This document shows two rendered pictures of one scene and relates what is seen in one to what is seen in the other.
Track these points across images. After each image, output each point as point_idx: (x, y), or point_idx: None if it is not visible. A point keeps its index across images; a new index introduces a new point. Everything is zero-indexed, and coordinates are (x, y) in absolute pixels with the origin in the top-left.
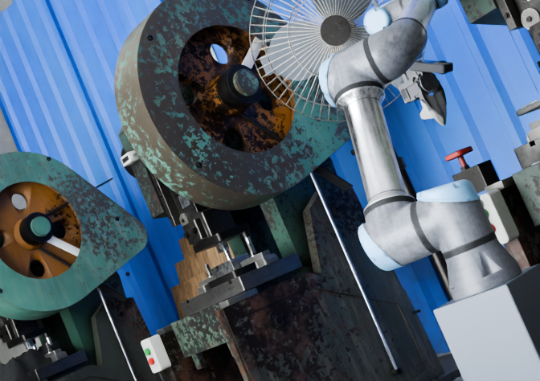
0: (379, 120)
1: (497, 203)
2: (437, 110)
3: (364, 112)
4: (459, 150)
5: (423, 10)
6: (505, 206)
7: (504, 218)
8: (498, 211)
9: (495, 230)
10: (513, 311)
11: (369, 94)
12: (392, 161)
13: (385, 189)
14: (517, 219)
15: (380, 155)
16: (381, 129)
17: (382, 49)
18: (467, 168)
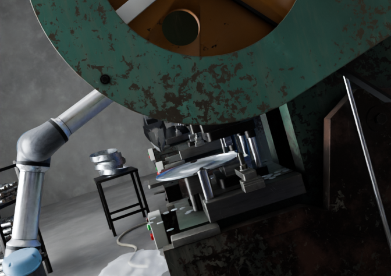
0: (26, 188)
1: (153, 224)
2: (155, 142)
3: (20, 181)
4: (160, 173)
5: (87, 103)
6: (162, 226)
7: (157, 234)
8: (153, 230)
9: (153, 239)
10: None
11: (25, 169)
12: (24, 218)
13: (13, 237)
14: (175, 232)
15: (17, 213)
16: (25, 195)
17: (22, 147)
18: (169, 183)
